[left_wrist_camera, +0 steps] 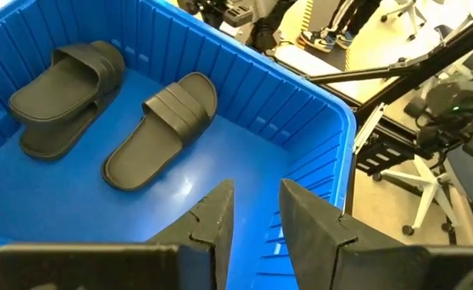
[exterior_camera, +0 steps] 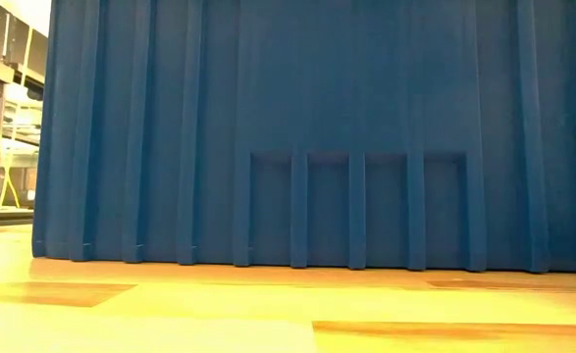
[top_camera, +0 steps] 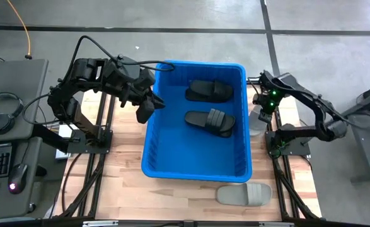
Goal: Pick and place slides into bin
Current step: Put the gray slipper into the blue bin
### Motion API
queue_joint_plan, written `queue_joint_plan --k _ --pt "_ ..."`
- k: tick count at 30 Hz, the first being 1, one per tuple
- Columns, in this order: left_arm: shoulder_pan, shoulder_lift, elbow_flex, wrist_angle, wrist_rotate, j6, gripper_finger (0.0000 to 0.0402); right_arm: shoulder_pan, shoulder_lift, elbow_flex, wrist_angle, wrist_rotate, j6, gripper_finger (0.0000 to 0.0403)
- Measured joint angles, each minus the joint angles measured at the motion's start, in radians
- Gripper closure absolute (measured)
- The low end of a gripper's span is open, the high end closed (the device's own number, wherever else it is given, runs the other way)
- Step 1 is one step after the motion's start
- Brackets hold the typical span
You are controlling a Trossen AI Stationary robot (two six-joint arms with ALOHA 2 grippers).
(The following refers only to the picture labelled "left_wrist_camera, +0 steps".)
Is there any blue plastic bin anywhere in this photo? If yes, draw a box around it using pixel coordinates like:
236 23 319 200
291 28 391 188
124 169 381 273
0 0 358 290

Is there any silver bracket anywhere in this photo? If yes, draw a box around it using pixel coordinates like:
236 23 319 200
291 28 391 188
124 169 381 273
351 102 387 155

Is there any black device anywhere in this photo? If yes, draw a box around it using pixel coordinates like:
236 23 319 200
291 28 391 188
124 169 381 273
177 0 257 29

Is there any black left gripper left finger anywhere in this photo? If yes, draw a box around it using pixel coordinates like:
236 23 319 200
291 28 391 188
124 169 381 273
145 179 236 290

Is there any white-base office chair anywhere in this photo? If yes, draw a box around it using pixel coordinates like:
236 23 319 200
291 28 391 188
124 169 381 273
372 122 473 238
380 0 429 42

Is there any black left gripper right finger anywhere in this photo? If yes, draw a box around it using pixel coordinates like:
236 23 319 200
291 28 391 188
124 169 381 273
279 179 430 290

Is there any black metal table frame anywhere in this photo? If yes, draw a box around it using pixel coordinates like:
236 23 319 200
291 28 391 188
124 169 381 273
306 10 473 178

